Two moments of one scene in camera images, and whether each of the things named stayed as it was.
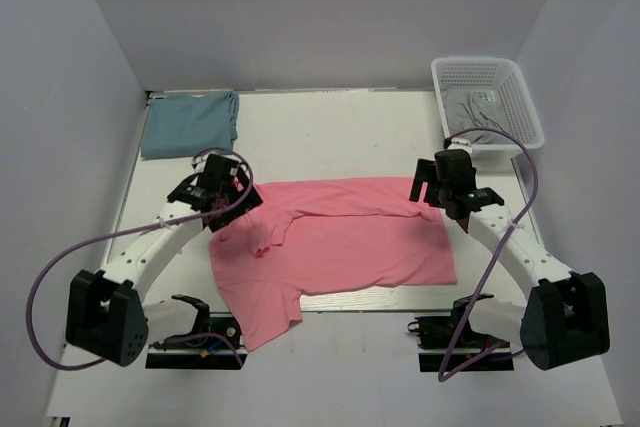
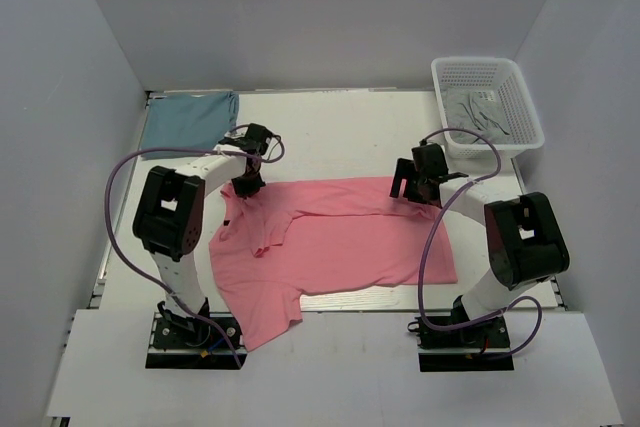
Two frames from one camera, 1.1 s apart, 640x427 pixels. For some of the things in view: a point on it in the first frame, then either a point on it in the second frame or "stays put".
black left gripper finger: [253, 200] → [255, 186]
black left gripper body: [229, 192] → [247, 179]
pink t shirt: [312, 235] stays put
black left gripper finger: [217, 221] → [243, 190]
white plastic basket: [487, 92] stays put
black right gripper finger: [425, 172] → [404, 169]
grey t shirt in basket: [461, 112] stays put
